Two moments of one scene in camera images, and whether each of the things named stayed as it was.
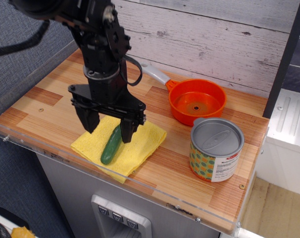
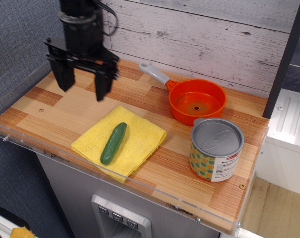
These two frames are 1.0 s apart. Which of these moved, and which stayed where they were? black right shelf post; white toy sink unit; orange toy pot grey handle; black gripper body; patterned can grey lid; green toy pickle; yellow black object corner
Moved: black gripper body
Stayed: green toy pickle; white toy sink unit; orange toy pot grey handle; yellow black object corner; patterned can grey lid; black right shelf post
